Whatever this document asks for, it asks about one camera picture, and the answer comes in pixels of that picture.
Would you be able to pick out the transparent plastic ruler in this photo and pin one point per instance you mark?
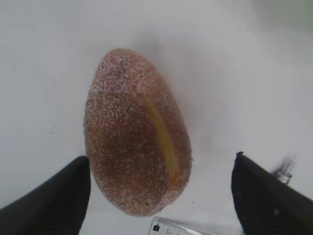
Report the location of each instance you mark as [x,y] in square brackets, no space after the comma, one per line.
[163,226]

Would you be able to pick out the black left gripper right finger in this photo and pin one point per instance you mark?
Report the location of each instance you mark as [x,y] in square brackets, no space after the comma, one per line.
[266,206]

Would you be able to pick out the sugared bread roll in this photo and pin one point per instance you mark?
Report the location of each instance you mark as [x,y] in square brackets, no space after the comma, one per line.
[135,137]

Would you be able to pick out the grey grip pen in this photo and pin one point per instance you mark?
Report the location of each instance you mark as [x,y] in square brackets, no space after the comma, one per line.
[283,171]

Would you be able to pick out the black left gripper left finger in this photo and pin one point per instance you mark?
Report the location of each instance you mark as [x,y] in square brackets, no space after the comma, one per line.
[56,207]

